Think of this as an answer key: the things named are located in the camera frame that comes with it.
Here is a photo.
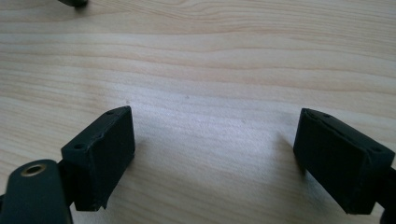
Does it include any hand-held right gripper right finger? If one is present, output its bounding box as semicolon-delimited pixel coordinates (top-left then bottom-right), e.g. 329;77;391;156
292;107;396;216

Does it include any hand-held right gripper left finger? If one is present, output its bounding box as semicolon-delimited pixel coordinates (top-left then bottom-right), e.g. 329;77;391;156
59;105;136;213

